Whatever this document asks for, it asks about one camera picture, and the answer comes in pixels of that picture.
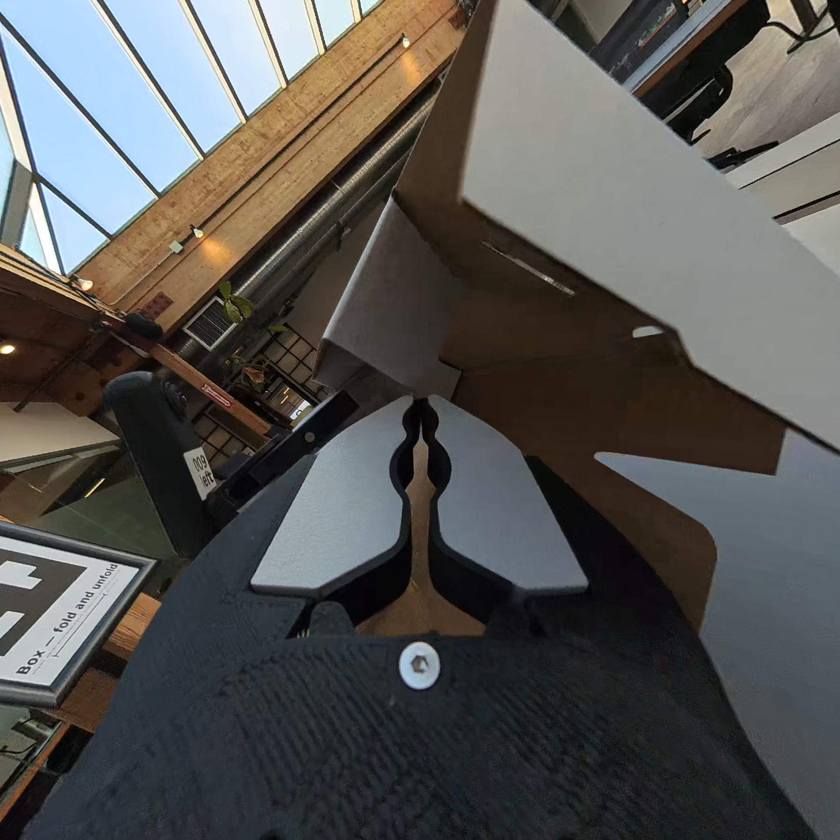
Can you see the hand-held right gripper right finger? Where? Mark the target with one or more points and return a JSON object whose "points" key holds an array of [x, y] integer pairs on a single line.
{"points": [[505, 512]]}

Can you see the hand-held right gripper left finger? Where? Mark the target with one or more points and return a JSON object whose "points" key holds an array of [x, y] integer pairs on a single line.
{"points": [[328, 512]]}

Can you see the white brown-lined cardboard box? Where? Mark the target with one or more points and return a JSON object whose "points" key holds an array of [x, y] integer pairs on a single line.
{"points": [[590, 164]]}

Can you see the metal air vent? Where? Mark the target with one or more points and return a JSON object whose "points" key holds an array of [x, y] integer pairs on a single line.
{"points": [[210, 323]]}

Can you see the green potted plant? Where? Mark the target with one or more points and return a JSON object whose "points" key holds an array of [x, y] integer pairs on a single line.
{"points": [[237, 305]]}

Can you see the round black speaker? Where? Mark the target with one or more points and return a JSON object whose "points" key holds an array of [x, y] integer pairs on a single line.
{"points": [[144, 326]]}

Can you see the framed printed sign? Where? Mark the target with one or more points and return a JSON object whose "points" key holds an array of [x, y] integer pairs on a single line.
{"points": [[59, 604]]}

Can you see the skylight window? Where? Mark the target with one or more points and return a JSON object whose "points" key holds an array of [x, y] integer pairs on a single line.
{"points": [[98, 98]]}

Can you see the black office chair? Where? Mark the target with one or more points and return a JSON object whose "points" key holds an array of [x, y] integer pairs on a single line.
{"points": [[695, 98]]}

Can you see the red wall sign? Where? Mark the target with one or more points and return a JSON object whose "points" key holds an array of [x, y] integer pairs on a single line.
{"points": [[215, 394]]}

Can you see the slanted wooden post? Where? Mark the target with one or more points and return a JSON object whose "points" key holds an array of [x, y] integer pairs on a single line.
{"points": [[210, 387]]}

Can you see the corrugated metal duct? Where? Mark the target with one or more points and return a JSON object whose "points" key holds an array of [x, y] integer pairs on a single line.
{"points": [[341, 197]]}

